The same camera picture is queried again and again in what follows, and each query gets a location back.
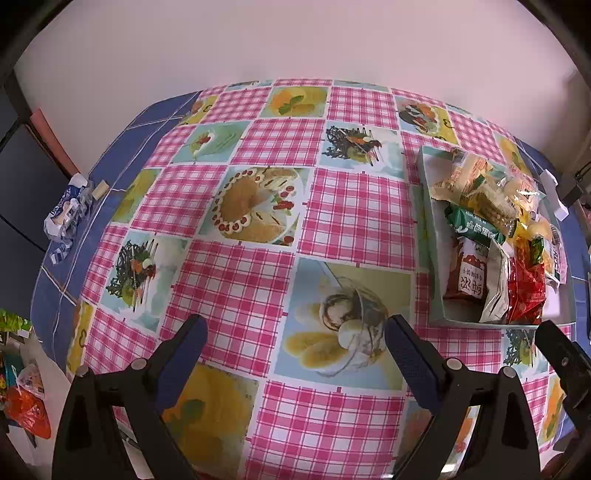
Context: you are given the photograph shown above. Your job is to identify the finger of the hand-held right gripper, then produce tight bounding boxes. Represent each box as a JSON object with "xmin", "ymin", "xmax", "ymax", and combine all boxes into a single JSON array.
[{"xmin": 534, "ymin": 320, "xmax": 591, "ymax": 430}]

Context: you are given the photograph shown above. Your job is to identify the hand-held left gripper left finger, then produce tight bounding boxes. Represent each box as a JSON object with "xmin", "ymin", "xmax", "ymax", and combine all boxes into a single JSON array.
[{"xmin": 52, "ymin": 314, "xmax": 208, "ymax": 480}]

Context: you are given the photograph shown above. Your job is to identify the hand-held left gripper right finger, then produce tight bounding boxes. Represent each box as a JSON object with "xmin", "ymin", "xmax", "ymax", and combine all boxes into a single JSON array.
[{"xmin": 385, "ymin": 315, "xmax": 541, "ymax": 480}]

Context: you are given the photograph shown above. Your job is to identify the red patterned snack packet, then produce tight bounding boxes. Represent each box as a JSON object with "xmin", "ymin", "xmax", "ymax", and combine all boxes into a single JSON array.
[{"xmin": 505, "ymin": 256, "xmax": 548, "ymax": 324}]

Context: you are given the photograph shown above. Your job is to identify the white beige snack packet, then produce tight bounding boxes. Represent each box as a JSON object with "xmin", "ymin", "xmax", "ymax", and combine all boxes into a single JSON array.
[{"xmin": 479, "ymin": 249, "xmax": 511, "ymax": 324}]

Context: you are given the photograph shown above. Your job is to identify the pink snack packet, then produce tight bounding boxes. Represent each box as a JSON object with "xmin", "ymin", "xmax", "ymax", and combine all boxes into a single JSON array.
[{"xmin": 549, "ymin": 231, "xmax": 568, "ymax": 287}]

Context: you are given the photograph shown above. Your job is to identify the orange red biscuit packet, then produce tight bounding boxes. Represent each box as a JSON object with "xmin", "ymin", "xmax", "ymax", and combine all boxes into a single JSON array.
[{"xmin": 443, "ymin": 237, "xmax": 490, "ymax": 303}]

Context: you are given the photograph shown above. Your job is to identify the white tray box teal rim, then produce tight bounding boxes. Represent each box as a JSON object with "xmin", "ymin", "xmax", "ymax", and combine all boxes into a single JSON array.
[{"xmin": 416, "ymin": 147, "xmax": 578, "ymax": 328}]

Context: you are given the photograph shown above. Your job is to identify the yellow snack packet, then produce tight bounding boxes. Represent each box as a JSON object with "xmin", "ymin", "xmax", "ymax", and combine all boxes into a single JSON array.
[{"xmin": 510, "ymin": 222, "xmax": 539, "ymax": 252}]

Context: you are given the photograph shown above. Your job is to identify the clear round bun packet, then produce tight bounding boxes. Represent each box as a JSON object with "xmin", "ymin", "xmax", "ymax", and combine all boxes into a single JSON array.
[{"xmin": 531, "ymin": 217, "xmax": 555, "ymax": 241}]

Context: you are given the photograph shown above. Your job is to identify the green snack packet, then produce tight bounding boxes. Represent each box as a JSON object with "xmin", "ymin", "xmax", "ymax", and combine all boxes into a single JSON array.
[{"xmin": 444, "ymin": 203, "xmax": 506, "ymax": 245}]

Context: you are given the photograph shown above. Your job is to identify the clear green-edged cracker packet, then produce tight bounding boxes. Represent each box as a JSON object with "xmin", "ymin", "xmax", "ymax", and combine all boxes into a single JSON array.
[{"xmin": 466, "ymin": 182, "xmax": 520, "ymax": 227}]

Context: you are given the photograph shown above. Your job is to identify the orange cream cake packet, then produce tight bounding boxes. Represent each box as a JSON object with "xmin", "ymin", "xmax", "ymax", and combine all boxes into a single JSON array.
[{"xmin": 434, "ymin": 154, "xmax": 492, "ymax": 199}]

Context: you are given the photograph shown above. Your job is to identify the checked printed tablecloth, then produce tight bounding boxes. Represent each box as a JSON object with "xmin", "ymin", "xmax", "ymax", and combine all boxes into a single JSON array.
[{"xmin": 30, "ymin": 78, "xmax": 591, "ymax": 480}]

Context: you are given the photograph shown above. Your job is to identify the clear printed plastic bag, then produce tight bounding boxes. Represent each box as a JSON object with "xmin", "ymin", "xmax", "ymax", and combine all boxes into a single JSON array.
[{"xmin": 16, "ymin": 362, "xmax": 47, "ymax": 400}]

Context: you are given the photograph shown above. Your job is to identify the orange plastic bag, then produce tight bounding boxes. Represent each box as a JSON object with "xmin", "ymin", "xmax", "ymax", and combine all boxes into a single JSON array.
[{"xmin": 7, "ymin": 385, "xmax": 51, "ymax": 439}]

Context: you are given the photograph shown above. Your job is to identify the white power strip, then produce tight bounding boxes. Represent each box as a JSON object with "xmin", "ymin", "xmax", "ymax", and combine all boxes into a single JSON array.
[{"xmin": 540, "ymin": 168, "xmax": 568, "ymax": 220}]

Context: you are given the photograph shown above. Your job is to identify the black charger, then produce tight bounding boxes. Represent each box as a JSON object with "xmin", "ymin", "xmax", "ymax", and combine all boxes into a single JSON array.
[{"xmin": 556, "ymin": 164, "xmax": 587, "ymax": 204}]

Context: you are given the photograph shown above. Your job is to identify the green plastic bag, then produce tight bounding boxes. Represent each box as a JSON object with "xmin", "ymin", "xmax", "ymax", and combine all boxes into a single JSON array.
[{"xmin": 0, "ymin": 309, "xmax": 33, "ymax": 333}]

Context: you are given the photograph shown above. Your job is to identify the blue white tissue packet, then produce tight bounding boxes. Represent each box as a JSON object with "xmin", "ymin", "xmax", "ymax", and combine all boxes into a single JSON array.
[{"xmin": 43, "ymin": 173, "xmax": 93, "ymax": 266}]

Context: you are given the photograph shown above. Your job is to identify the dark cabinet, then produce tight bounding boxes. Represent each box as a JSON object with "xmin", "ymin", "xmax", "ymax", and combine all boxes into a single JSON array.
[{"xmin": 0, "ymin": 83, "xmax": 81, "ymax": 259}]

